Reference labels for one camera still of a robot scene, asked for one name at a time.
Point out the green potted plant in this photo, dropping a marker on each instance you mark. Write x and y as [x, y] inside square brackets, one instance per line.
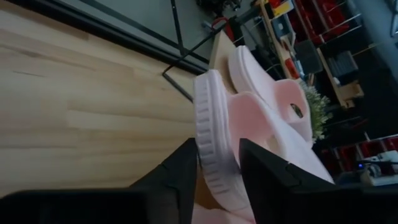
[318, 109]

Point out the white device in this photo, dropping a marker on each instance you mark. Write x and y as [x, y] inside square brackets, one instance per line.
[382, 174]

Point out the wooden storage rack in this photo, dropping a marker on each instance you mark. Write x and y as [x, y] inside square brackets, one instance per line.
[349, 91]

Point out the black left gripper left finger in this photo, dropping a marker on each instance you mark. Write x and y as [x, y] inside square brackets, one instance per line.
[174, 186]

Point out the red storage bins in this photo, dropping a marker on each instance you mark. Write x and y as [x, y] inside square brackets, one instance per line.
[323, 18]

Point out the black-framed wooden shelf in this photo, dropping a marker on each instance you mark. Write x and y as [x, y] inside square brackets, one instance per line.
[222, 53]

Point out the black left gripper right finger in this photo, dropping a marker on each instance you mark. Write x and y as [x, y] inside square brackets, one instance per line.
[267, 183]

